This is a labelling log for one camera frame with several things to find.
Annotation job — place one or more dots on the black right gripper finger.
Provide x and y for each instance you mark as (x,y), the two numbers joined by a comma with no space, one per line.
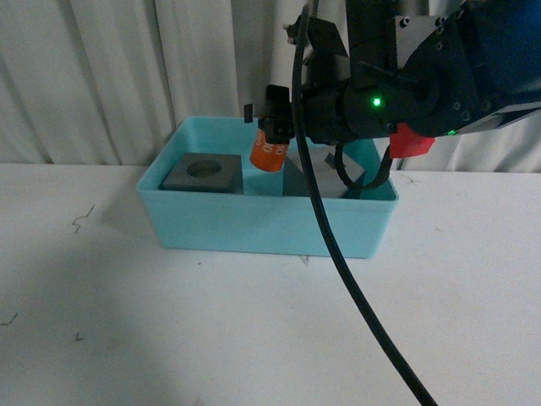
(248,113)

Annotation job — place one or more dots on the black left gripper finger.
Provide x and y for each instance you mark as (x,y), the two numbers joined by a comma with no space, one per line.
(275,117)

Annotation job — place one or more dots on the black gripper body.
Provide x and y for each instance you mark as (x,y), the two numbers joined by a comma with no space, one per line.
(363,87)

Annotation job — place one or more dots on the orange cylinder with white numbers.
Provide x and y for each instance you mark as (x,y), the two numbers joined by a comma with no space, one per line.
(266,156)

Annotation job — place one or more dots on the gray cube with rectangular slot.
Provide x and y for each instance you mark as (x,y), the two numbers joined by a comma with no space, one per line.
(328,180)

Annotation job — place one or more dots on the gray cube with round hole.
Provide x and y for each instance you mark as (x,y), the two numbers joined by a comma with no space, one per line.
(206,172)

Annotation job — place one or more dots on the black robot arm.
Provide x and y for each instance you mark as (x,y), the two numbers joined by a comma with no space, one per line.
(473,70)

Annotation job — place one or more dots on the light blue plastic box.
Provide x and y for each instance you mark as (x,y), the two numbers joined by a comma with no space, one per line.
(260,220)

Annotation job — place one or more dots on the red connector block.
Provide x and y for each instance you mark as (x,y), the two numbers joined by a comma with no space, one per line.
(405,143)

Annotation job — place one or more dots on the white curtain backdrop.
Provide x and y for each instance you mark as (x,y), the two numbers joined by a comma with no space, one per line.
(107,82)

